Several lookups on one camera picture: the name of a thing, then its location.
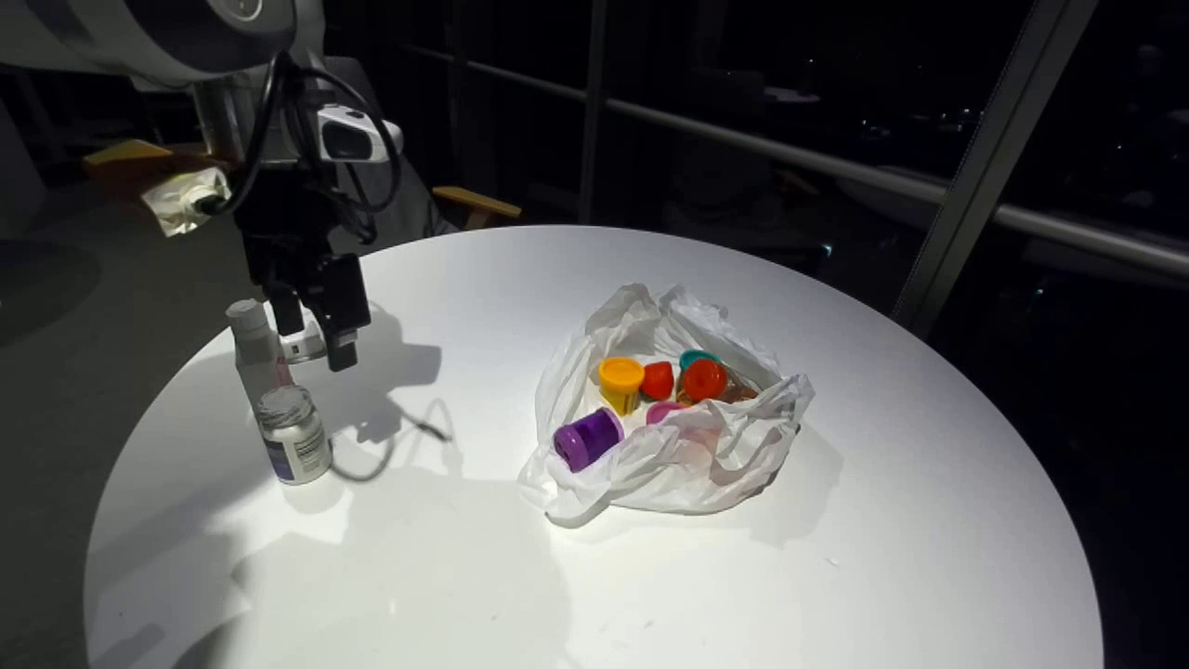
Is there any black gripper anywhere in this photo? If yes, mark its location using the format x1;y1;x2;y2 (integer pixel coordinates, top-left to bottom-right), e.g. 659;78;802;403
233;166;379;371

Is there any white power adapter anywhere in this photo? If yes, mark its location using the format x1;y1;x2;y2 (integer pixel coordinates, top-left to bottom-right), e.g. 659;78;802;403
278;323;331;364

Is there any square white bottle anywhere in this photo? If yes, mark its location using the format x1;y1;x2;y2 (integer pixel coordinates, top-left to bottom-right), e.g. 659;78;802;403
223;292;303;411

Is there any white bottle with blue label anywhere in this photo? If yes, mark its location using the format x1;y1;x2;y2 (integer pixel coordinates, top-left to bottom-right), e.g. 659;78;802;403
254;384;336;487

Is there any purple plastic container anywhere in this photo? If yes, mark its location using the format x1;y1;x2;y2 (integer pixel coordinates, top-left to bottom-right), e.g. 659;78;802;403
549;406;628;481

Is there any orange play dough tub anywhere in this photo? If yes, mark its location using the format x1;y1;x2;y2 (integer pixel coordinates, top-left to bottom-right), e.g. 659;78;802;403
596;354;649;420

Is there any spice jar with red lid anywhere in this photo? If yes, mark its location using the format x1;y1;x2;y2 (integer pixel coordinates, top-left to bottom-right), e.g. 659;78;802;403
676;358;763;410

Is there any white plastic bag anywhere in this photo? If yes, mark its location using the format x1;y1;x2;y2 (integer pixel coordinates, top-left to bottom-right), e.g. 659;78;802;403
516;280;818;530

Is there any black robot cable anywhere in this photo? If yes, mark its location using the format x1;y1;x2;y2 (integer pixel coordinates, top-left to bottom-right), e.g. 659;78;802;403
223;53;409;253

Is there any thin dark vertical post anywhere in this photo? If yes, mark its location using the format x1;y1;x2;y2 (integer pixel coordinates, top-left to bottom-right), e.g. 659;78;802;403
578;0;612;226

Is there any horizontal metal rail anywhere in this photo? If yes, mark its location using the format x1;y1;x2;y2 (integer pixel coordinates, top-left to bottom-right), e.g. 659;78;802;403
404;40;1189;280

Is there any vertical metal post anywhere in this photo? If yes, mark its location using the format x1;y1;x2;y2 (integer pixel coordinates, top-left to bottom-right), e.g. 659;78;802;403
889;0;1100;336

